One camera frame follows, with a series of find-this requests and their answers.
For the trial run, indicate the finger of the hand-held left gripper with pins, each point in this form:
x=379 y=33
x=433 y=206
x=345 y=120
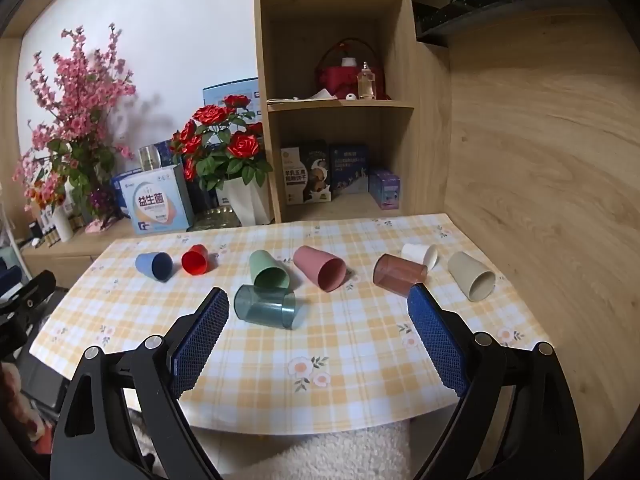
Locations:
x=31 y=286

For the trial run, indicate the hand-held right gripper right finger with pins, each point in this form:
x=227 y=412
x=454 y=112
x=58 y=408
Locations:
x=439 y=342

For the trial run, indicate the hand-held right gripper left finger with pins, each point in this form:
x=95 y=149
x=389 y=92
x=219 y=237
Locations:
x=197 y=342

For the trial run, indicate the teal translucent cup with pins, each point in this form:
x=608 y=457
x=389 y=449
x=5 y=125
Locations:
x=262 y=307

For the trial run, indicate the beige cup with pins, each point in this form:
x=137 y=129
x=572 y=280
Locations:
x=467 y=272

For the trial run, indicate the red cup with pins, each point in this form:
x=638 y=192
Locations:
x=194 y=261

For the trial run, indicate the brown translucent cup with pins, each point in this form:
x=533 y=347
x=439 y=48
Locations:
x=395 y=272

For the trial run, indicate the blue cup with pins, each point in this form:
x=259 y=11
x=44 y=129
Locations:
x=152 y=265

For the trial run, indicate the small white cup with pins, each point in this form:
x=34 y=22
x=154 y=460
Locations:
x=417 y=254

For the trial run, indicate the green cup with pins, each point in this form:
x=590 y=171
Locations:
x=267 y=267

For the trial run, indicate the pink cup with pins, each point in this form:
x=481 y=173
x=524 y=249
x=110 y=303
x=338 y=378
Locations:
x=317 y=265

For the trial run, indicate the low wooden cabinet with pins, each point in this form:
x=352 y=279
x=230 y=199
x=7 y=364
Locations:
x=65 y=255

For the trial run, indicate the white bottle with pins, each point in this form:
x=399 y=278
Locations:
x=62 y=225

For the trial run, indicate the yellow checked floral tablecloth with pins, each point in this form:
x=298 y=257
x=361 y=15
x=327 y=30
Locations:
x=340 y=355

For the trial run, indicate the clear ribbed glass dish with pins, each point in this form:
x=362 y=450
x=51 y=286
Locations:
x=215 y=219

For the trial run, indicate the white vase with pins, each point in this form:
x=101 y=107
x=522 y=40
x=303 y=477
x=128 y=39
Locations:
x=247 y=205

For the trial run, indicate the white box with blue print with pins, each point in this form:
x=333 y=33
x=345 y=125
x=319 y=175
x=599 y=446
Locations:
x=152 y=202

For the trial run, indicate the white fluffy stool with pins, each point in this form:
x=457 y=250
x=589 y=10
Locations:
x=320 y=452

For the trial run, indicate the purple box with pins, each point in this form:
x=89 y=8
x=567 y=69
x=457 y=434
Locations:
x=384 y=190

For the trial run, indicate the clear drinking glass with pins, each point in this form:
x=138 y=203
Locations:
x=148 y=158

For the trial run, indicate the pink blossom bouquet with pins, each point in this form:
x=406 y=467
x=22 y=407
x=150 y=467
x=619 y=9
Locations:
x=75 y=110

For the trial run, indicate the beige carton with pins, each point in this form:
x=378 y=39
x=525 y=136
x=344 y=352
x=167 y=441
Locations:
x=291 y=177

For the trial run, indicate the wooden shelf unit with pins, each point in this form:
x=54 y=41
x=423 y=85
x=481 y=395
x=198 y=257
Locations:
x=425 y=150

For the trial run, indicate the red rose bouquet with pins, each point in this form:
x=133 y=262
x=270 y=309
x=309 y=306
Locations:
x=220 y=145

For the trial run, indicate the large blue box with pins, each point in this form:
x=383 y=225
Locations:
x=220 y=92

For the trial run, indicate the clear perfume bottle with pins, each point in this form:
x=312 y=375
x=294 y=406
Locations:
x=366 y=84

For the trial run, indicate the white paper sheets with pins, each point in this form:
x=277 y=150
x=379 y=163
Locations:
x=320 y=96

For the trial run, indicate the red basket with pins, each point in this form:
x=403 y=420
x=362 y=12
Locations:
x=335 y=77

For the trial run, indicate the black speckled shelf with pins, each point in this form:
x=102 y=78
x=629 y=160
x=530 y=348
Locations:
x=500 y=5

